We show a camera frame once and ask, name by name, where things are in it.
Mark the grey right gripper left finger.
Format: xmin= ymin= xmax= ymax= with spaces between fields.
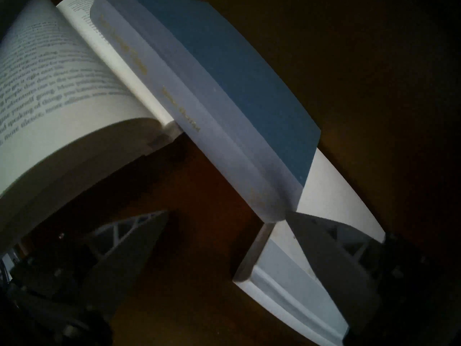
xmin=11 ymin=210 xmax=170 ymax=346

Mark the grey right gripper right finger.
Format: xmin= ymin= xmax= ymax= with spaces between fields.
xmin=288 ymin=211 xmax=454 ymax=346

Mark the paperback book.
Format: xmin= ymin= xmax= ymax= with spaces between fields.
xmin=0 ymin=0 xmax=184 ymax=248

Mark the blue hardcover book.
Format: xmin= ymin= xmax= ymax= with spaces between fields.
xmin=89 ymin=0 xmax=322 ymax=223

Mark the white hardcover book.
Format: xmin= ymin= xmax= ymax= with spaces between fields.
xmin=232 ymin=147 xmax=386 ymax=346

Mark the dark wooden bookcase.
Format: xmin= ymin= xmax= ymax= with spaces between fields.
xmin=0 ymin=0 xmax=461 ymax=346

